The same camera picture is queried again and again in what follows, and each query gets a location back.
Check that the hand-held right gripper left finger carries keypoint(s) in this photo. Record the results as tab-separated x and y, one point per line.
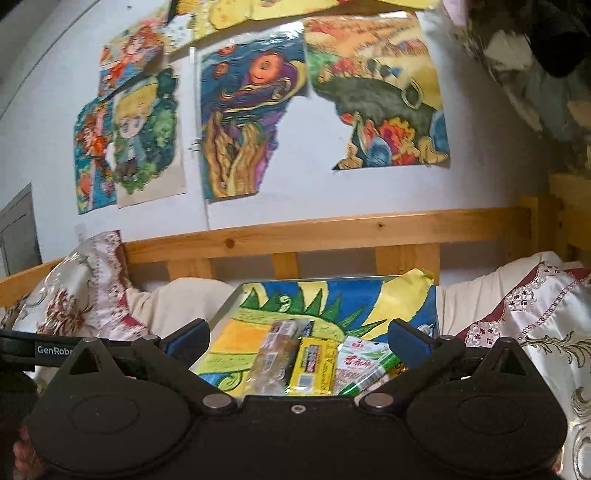
189	344

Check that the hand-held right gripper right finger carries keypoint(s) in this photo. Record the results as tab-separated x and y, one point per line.
408	344

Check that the grey metal tray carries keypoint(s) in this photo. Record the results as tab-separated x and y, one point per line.
225	309

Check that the white green snack packet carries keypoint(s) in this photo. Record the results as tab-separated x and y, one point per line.
360	357

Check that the green strip snack packet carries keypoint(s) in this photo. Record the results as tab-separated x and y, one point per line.
369	376

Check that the clear pastry packet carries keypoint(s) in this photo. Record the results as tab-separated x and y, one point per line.
272	360

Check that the yellow snack packet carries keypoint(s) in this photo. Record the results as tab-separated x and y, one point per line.
314	367

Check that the person's left hand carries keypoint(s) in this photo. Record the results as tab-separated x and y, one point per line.
23	454

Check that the dinosaur drawing paper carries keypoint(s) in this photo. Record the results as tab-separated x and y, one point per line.
295	300

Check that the floral satin blanket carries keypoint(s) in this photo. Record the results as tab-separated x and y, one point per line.
554	350

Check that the patterned hanging cloth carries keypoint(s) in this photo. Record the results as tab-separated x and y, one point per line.
531	92

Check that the dark hanging garment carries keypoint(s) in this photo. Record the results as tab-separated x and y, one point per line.
554	37

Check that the grey wall panel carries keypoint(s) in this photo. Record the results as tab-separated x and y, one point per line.
18	235

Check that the white wall conduit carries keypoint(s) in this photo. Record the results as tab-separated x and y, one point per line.
207	217

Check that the blue pumpkin wall poster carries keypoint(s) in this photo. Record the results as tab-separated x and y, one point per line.
92	157

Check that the blond child wall poster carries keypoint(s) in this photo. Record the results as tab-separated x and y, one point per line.
147	138

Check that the purple swirl wall poster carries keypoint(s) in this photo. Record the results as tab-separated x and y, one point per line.
249	115

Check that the dark hill landscape wall poster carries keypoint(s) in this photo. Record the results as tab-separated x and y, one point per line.
383	92

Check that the orange figure wall poster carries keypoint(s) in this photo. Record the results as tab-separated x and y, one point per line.
131	50

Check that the yellow wall poster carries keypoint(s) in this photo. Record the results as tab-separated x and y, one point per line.
286	7

